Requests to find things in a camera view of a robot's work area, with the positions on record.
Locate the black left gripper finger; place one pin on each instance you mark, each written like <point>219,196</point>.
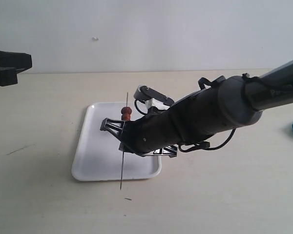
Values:
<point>8,76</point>
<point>18,61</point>

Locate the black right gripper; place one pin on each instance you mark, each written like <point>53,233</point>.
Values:
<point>152,135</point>

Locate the thin metal skewer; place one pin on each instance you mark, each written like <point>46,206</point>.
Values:
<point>123,153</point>

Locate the red ball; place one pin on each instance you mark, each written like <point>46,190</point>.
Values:
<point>126,110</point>
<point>126,117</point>

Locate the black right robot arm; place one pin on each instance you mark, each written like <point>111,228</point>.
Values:
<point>224,104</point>

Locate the white plastic tray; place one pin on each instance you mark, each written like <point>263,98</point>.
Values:
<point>98,157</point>

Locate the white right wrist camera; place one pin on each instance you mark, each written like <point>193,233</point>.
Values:
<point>154,101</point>

